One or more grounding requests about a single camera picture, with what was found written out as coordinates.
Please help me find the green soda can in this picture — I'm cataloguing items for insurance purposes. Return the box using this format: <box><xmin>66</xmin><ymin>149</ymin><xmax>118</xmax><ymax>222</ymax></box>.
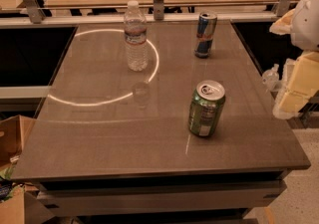
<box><xmin>188</xmin><ymin>80</ymin><xmax>226</xmax><ymax>137</ymax></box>

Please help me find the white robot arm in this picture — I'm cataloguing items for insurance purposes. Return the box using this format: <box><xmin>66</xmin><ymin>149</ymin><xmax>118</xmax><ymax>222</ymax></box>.
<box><xmin>290</xmin><ymin>0</ymin><xmax>319</xmax><ymax>51</ymax></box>

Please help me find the blue silver energy drink can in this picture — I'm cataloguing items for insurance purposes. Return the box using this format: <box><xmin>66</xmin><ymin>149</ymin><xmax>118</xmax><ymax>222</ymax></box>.
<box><xmin>194</xmin><ymin>12</ymin><xmax>217</xmax><ymax>58</ymax></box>

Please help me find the clear plastic water bottle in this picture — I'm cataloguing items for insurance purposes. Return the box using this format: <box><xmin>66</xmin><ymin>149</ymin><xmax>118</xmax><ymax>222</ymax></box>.
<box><xmin>124</xmin><ymin>0</ymin><xmax>149</xmax><ymax>72</ymax></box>

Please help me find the small clear bottle left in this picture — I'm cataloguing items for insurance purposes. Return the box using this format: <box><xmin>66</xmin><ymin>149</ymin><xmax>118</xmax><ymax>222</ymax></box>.
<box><xmin>262</xmin><ymin>64</ymin><xmax>279</xmax><ymax>91</ymax></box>

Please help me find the cardboard box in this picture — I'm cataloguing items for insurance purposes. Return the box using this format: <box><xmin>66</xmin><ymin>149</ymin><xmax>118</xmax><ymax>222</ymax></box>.
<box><xmin>0</xmin><ymin>115</ymin><xmax>54</xmax><ymax>224</ymax></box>

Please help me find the left metal bracket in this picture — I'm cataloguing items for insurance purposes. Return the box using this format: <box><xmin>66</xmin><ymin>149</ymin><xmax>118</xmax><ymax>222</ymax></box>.
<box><xmin>23</xmin><ymin>0</ymin><xmax>45</xmax><ymax>24</ymax></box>

